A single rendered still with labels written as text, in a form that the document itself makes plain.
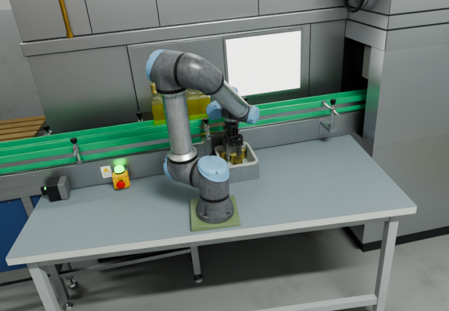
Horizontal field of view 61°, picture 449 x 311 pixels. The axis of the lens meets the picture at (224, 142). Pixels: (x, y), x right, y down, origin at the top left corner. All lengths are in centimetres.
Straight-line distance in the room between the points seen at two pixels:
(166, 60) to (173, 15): 70
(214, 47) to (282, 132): 56
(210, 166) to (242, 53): 79
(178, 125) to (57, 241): 66
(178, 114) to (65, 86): 84
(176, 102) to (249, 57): 78
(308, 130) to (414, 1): 76
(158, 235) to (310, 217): 59
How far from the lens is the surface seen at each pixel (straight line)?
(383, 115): 204
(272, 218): 154
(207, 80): 124
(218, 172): 139
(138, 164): 185
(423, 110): 217
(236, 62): 202
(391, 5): 189
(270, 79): 210
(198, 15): 197
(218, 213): 148
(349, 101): 214
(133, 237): 154
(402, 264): 254
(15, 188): 199
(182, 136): 141
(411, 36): 199
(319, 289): 231
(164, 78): 129
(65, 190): 186
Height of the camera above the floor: 170
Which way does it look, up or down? 27 degrees down
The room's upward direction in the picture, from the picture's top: 5 degrees counter-clockwise
